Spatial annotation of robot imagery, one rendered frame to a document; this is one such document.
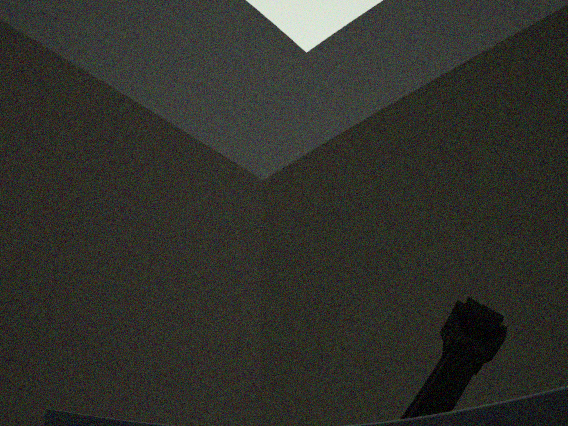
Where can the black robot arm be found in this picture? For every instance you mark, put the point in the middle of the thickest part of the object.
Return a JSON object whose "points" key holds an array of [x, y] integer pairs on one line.
{"points": [[472, 335]]}

